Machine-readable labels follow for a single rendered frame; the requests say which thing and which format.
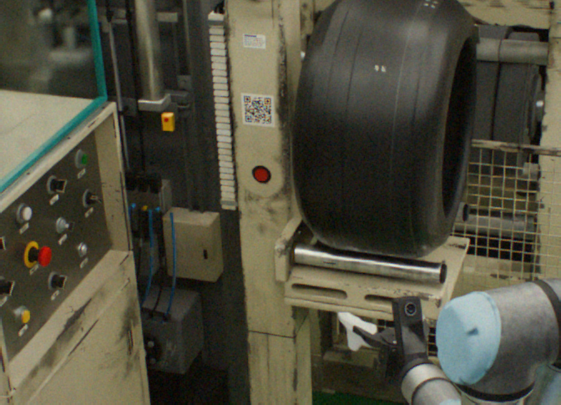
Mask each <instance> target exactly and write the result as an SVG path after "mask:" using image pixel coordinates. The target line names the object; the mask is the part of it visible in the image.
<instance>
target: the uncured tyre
mask: <svg viewBox="0 0 561 405"><path fill-rule="evenodd" d="M423 1H424V0H335V1H334V2H333V3H332V4H331V5H330V6H328V7H327V8H325V9H324V11H323V13H322V14H321V15H320V17H319V18H318V20H317V22H316V25H315V27H314V30H312V32H311V37H310V39H309V42H308V44H307V49H306V54H305V57H304V61H303V65H302V69H301V73H300V77H299V82H298V88H297V93H296V106H295V114H294V124H293V139H292V168H293V180H294V189H295V195H296V203H297V206H298V210H299V213H300V215H301V217H302V219H303V220H304V221H305V223H306V225H307V226H308V227H309V229H310V230H311V231H312V233H313V234H314V235H316V238H317V239H318V240H319V241H320V242H321V243H323V244H325V245H328V246H331V247H334V248H336V249H341V250H347V251H354V252H361V253H367V254H374V255H380V256H393V257H400V258H406V259H412V258H418V257H425V256H427V255H428V254H430V253H431V252H434V251H435V250H436V249H437V248H438V247H439V246H441V245H442V244H443V243H446V241H447V240H448V238H449V236H450V234H451V231H452V228H453V225H454V222H455V219H456V215H457V213H458V210H459V206H460V202H461V198H462V192H463V188H464V184H465V179H466V175H467V170H468V165H469V160H470V154H471V148H472V141H473V126H474V116H475V105H476V87H477V61H476V46H477V39H476V38H475V33H476V31H474V25H473V19H472V16H471V14H470V13H469V12H468V11H467V10H466V9H465V8H464V6H463V5H462V4H461V3H460V2H459V1H458V0H436V1H439V2H440V4H439V5H437V9H436V10H435V9H432V8H428V7H422V4H423ZM374 63H388V68H387V74H376V73H371V72H372V67H373V64H374Z"/></svg>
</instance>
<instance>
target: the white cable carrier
mask: <svg viewBox="0 0 561 405"><path fill-rule="evenodd" d="M223 11H224V12H222V13H220V12H219V7H218V8H217V11H216V12H217V13H214V11H213V12H212V13H211V14H210V15H209V19H212V20H224V21H226V11H225V8H223ZM210 27H212V28H211V29H210V33H212V34H211V36H210V41H213V42H212V43H211V44H210V46H211V48H212V50H211V54H212V55H213V56H212V57H211V60H212V62H213V63H212V68H214V70H213V71H212V73H213V76H214V77H213V82H215V83H214V89H215V91H214V95H216V96H215V102H216V104H215V109H217V110H216V111H215V115H217V116H216V118H215V121H216V122H217V123H216V128H217V130H216V134H219V135H218V136H217V140H219V141H220V142H218V144H217V147H220V148H219V149H218V153H220V156H218V159H219V160H220V166H221V167H220V173H221V174H220V178H222V179H221V181H220V183H221V184H222V186H221V190H223V191H222V192H221V195H222V197H223V198H222V200H228V201H237V202H238V191H237V177H236V163H235V136H234V120H233V109H232V108H231V94H230V67H229V53H228V39H227V27H221V26H210ZM222 208H225V209H231V210H235V209H236V206H233V205H222Z"/></svg>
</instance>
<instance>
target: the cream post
mask: <svg viewBox="0 0 561 405"><path fill-rule="evenodd" d="M225 11H226V25H227V39H228V53H229V67H230V94H231V108H232V109H233V120H234V136H235V163H236V177H237V191H238V204H239V214H240V246H241V260H242V274H243V288H244V303H245V330H246V344H248V358H249V372H250V400H251V405H312V401H311V353H310V325H309V308H307V307H302V306H291V305H285V303H284V297H285V296H284V282H280V281H276V280H275V251H274V246H275V243H276V242H277V240H278V239H279V236H280V235H281V233H282V231H283V230H284V229H285V227H286V225H288V223H289V221H290V220H291V219H292V217H293V215H294V214H295V213H296V211H297V208H298V206H297V203H296V195H295V189H294V180H293V168H292V139H293V124H294V114H295V106H296V93H297V88H298V82H299V77H300V73H301V43H300V42H301V15H299V0H225ZM243 33H252V35H263V36H265V49H263V48H251V47H244V45H243ZM241 93H244V94H263V95H271V96H274V105H275V128H271V127H270V126H263V125H253V124H243V121H242V107H241ZM258 168H263V170H265V171H266V172H267V174H268V177H267V179H266V180H258V179H257V178H256V177H255V172H256V171H257V170H258Z"/></svg>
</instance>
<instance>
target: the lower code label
mask: <svg viewBox="0 0 561 405"><path fill-rule="evenodd" d="M241 107H242V121H243V124H253V125H263V126H270V127H271V128H275V105H274V96H271V95H263V94H244V93H241Z"/></svg>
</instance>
